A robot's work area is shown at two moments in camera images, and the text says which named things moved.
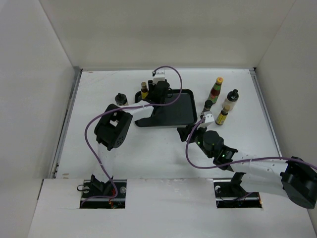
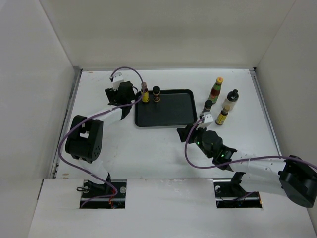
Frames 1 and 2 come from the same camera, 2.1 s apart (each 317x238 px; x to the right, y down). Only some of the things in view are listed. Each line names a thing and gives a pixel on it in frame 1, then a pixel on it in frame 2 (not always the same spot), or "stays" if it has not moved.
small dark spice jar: [208, 103] stays
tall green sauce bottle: [215, 90] stays
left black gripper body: [151, 87] → [112, 94]
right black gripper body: [197, 136] stays
